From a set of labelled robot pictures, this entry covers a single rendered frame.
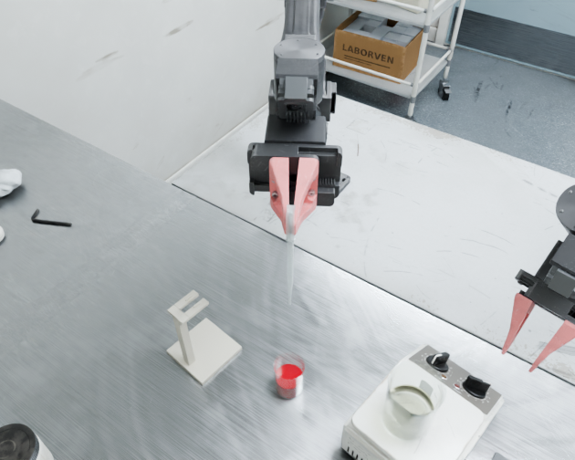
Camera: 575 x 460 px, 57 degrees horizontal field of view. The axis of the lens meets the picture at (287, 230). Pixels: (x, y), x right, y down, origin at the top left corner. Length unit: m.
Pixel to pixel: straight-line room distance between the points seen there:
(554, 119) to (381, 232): 2.31
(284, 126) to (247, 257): 0.39
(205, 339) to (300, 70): 0.45
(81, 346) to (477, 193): 0.77
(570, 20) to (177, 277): 2.95
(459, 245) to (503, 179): 0.23
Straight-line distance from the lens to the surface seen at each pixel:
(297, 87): 0.54
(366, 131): 1.23
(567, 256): 0.62
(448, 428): 0.69
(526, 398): 0.85
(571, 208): 0.64
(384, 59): 2.83
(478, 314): 0.91
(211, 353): 0.82
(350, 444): 0.71
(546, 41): 3.58
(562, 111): 3.31
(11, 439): 0.76
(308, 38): 0.64
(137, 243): 0.99
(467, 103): 3.18
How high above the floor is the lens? 1.60
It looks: 45 degrees down
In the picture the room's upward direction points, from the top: straight up
